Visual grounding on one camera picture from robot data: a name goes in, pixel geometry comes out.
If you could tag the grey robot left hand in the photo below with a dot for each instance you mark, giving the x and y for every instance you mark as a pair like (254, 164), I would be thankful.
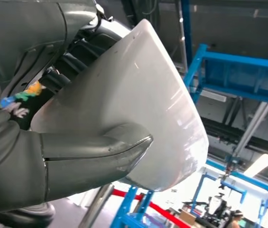
(77, 163)

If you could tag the blue metal shelf rack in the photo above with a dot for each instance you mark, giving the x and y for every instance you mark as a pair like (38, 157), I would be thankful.
(242, 75)
(126, 207)

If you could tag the silver metal pole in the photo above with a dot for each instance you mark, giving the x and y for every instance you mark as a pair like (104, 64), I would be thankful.
(95, 207)

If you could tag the red barrier tape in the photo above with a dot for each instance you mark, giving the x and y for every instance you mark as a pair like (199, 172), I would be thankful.
(157, 207)

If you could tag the cardboard box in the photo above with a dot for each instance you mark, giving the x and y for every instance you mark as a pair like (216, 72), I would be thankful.
(187, 217)

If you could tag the person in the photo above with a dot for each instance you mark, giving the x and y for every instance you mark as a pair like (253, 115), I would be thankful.
(234, 218)

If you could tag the ceiling light panel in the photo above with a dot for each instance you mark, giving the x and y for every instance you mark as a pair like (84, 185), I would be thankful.
(259, 165)

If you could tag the blue overhead frame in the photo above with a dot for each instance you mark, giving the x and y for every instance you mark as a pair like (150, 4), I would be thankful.
(254, 184)

